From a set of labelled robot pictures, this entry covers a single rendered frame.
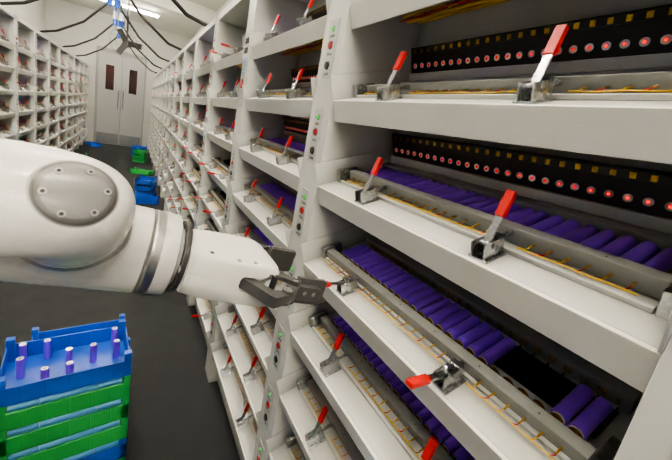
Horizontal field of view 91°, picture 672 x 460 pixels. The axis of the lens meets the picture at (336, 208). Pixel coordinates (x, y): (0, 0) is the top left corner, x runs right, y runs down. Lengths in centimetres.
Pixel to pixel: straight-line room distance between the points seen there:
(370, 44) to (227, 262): 60
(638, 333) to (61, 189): 46
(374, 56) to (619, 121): 54
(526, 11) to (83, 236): 71
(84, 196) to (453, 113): 42
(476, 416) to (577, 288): 20
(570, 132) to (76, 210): 43
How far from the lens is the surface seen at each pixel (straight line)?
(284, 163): 101
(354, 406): 74
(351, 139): 79
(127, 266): 35
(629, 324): 41
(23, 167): 28
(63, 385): 131
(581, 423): 53
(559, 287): 43
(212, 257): 35
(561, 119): 42
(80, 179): 28
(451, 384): 53
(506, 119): 45
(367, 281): 68
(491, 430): 51
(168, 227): 35
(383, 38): 84
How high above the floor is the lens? 124
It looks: 12 degrees down
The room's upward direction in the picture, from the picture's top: 11 degrees clockwise
